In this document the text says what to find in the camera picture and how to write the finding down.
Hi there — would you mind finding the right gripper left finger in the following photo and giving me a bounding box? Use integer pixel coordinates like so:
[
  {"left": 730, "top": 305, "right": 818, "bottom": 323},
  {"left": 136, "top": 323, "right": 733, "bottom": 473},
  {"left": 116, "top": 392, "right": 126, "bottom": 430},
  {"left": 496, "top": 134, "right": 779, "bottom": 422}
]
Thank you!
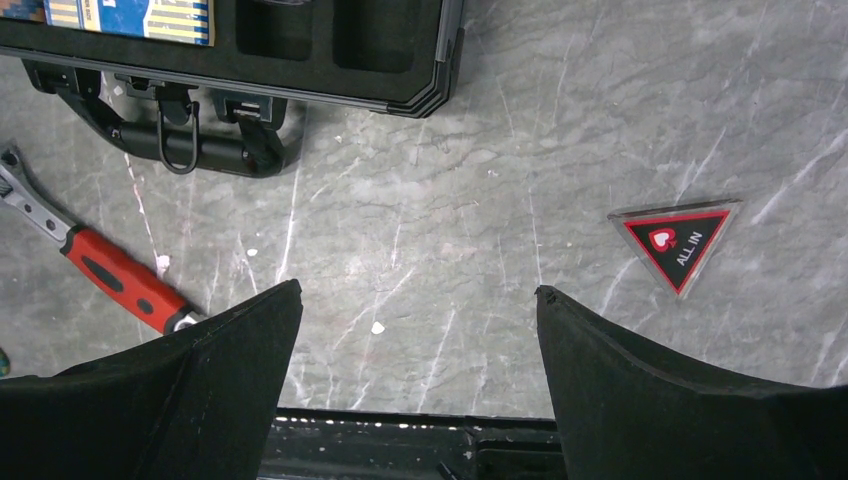
[{"left": 1, "top": 280, "right": 303, "bottom": 479}]

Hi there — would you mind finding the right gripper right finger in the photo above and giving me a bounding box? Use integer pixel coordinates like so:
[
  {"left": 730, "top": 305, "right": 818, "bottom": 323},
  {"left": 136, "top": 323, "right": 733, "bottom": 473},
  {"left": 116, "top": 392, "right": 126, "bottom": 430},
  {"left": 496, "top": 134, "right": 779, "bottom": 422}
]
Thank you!
[{"left": 536, "top": 285, "right": 847, "bottom": 479}]

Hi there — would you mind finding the black poker set case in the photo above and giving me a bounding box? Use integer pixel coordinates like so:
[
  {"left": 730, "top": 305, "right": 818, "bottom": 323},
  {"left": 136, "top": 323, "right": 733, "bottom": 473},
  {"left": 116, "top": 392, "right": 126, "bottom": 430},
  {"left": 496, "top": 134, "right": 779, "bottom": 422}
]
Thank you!
[{"left": 1, "top": 0, "right": 464, "bottom": 178}]

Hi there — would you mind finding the blue texas holdem card box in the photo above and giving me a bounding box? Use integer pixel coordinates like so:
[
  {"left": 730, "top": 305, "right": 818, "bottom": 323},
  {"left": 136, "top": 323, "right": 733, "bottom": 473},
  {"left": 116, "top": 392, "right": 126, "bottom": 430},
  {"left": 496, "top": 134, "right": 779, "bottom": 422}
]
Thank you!
[{"left": 44, "top": 0, "right": 215, "bottom": 47}]

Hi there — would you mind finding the green poker chip bottom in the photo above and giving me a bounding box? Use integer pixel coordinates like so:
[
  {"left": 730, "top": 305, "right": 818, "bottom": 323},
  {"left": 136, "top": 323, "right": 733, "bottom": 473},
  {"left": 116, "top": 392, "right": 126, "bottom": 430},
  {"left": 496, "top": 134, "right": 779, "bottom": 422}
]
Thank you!
[{"left": 0, "top": 349, "right": 11, "bottom": 377}]

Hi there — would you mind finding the triangular all in button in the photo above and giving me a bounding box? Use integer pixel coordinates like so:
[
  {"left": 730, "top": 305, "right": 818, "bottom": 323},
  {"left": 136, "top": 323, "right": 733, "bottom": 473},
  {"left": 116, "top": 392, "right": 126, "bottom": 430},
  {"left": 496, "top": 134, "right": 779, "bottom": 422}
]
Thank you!
[{"left": 607, "top": 198, "right": 743, "bottom": 299}]

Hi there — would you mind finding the blue orange chip stack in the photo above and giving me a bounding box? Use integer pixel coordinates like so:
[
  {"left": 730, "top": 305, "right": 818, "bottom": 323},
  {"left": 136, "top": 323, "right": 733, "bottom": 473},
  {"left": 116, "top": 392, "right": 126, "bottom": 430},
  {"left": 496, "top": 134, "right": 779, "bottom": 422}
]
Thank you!
[{"left": 0, "top": 0, "right": 46, "bottom": 23}]

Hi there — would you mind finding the red handled adjustable wrench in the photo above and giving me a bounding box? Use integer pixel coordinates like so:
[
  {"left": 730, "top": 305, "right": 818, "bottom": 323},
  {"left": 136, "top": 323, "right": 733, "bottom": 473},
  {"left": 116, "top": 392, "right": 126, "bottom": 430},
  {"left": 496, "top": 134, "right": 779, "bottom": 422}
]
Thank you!
[{"left": 1, "top": 145, "right": 202, "bottom": 335}]

